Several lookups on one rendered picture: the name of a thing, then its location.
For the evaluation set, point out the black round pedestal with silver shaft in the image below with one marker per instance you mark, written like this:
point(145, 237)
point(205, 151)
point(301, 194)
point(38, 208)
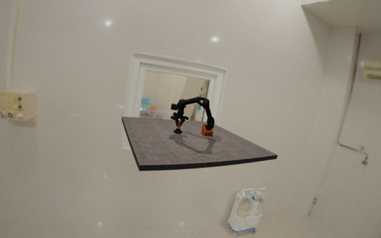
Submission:
point(178, 131)

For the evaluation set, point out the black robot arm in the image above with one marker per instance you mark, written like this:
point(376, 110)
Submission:
point(182, 104)

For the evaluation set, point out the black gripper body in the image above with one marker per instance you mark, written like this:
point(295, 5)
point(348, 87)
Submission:
point(179, 116)

